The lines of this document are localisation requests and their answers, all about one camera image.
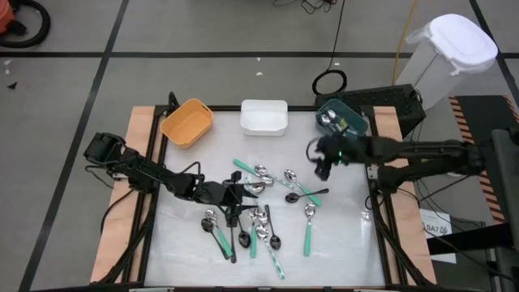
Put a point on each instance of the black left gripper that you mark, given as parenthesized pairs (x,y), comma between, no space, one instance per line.
(215,192)

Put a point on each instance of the black hazard-striped mat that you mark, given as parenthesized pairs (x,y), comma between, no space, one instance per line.
(478,117)

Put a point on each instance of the white lidded trash bin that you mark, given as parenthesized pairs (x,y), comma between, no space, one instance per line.
(458,44)

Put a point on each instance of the orange plastic bin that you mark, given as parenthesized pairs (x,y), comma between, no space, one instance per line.
(186,121)

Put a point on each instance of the black metal beam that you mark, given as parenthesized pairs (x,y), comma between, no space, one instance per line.
(466,242)

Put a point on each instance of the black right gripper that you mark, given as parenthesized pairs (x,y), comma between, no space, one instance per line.
(344,150)

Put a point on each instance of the black computer case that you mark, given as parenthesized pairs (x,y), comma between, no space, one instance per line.
(385,101)

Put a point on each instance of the tan wooden side board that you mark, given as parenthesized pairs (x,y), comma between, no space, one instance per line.
(389,121)
(140,119)

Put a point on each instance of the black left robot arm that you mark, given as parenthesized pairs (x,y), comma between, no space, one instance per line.
(142,170)

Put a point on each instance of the orange vacuum cleaner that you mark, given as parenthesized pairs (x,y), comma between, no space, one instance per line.
(4,16)

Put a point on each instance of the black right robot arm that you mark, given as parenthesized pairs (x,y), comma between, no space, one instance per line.
(425,152)

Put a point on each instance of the dark teal plastic bin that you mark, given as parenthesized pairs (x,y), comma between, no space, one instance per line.
(349,110)

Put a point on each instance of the black spoon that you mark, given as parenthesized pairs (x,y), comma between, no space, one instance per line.
(275,242)
(248,183)
(207,225)
(244,240)
(292,198)
(233,247)

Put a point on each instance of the black scrap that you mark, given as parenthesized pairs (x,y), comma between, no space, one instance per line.
(12,85)

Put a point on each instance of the white paper sheet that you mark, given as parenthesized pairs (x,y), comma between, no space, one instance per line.
(431,217)

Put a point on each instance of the white plastic bin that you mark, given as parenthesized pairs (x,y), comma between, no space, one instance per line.
(263,117)

